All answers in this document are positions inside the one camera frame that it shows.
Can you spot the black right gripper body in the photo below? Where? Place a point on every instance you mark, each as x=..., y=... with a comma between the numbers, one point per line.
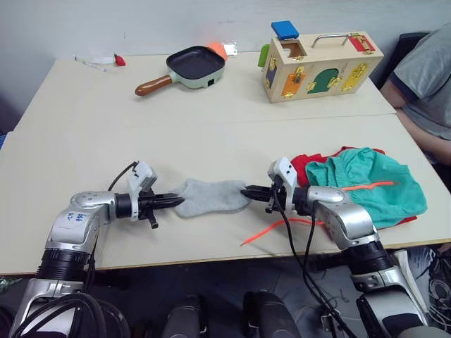
x=276, y=197

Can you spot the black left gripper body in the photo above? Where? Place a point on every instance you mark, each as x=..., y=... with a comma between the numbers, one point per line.
x=146, y=203

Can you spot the grey sock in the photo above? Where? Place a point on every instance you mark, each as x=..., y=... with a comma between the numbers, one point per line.
x=211, y=197

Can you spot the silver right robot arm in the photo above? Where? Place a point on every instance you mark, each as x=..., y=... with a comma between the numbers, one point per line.
x=349, y=218

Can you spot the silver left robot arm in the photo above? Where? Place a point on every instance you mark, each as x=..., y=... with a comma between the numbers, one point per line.
x=75, y=225

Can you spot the red t-shirt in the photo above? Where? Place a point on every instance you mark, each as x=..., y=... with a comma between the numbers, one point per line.
x=299, y=169

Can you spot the green shorts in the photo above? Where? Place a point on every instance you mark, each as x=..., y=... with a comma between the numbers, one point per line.
x=380, y=183

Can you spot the person in grey t-shirt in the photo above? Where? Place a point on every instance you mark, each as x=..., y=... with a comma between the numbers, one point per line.
x=426, y=81

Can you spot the dark rounded shape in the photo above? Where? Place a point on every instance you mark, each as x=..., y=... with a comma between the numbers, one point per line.
x=267, y=315
x=186, y=318

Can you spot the green flap door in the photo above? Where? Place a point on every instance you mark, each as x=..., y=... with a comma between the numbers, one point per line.
x=262, y=56

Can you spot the wooden lock puzzle box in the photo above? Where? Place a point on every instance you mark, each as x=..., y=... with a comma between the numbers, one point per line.
x=317, y=67

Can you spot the small silver white packet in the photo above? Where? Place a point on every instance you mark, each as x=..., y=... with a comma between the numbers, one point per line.
x=230, y=49

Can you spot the toy strawberry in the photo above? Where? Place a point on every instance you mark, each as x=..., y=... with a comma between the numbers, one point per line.
x=120, y=60

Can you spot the orange sponge block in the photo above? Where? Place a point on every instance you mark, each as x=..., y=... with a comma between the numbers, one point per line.
x=218, y=49

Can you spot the blue square lid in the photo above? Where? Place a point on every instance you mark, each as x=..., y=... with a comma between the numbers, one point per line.
x=284, y=30

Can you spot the red latch door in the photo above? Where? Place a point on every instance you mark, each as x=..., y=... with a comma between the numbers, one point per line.
x=361, y=44

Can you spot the black chair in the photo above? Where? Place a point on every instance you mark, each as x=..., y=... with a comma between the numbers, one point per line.
x=408, y=42

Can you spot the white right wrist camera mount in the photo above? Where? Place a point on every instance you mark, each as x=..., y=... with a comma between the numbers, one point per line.
x=287, y=172

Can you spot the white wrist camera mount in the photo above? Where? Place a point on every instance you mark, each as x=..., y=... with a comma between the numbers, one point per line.
x=141, y=176
x=287, y=172

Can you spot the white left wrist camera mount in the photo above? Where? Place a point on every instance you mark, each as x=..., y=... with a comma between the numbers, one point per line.
x=141, y=176

